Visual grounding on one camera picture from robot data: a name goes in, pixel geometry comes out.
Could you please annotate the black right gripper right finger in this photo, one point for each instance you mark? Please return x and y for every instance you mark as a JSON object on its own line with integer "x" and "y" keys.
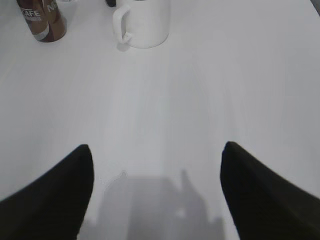
{"x": 263, "y": 205}

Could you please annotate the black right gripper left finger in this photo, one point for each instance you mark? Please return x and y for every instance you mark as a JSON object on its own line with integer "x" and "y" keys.
{"x": 52, "y": 207}

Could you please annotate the brown coffee drink bottle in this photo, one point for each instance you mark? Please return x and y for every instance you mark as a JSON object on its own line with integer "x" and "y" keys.
{"x": 44, "y": 19}

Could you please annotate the white ceramic mug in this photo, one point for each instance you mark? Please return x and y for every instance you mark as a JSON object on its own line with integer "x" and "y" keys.
{"x": 141, "y": 24}

